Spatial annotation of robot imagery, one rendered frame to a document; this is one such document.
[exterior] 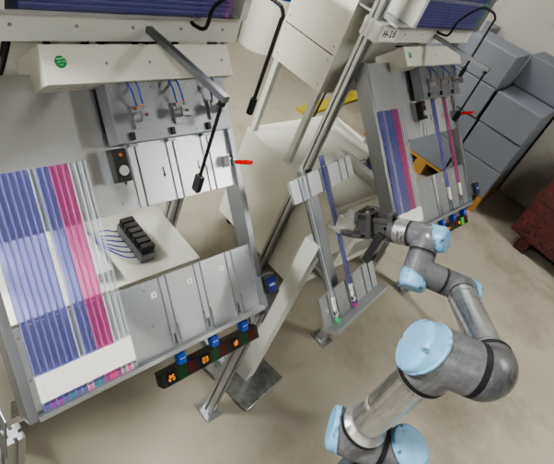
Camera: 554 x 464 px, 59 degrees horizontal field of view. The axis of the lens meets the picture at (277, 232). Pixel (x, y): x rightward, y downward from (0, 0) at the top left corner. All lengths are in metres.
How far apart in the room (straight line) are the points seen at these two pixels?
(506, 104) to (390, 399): 3.12
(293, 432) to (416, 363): 1.24
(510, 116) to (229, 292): 2.99
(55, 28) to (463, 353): 1.04
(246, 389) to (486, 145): 2.72
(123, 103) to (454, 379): 0.91
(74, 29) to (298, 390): 1.69
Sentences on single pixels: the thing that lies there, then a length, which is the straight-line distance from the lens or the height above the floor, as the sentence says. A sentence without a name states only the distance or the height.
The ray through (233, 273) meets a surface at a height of 0.81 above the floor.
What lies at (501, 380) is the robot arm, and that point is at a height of 1.17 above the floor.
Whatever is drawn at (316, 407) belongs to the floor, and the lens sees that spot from 2.27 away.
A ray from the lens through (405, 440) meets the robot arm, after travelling 1.38.
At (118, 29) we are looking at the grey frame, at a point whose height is 1.34.
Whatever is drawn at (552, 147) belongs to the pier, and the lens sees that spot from 4.73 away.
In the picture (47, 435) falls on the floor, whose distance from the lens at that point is 2.00.
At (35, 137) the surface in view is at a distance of 1.17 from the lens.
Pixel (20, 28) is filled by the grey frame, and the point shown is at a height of 1.34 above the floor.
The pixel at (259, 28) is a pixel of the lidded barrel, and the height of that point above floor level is 0.24.
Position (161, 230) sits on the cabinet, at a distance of 1.76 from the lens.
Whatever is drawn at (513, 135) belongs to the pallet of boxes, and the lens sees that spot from 4.02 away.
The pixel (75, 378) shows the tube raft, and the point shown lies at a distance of 1.22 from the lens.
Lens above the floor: 1.81
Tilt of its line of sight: 38 degrees down
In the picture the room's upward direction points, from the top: 25 degrees clockwise
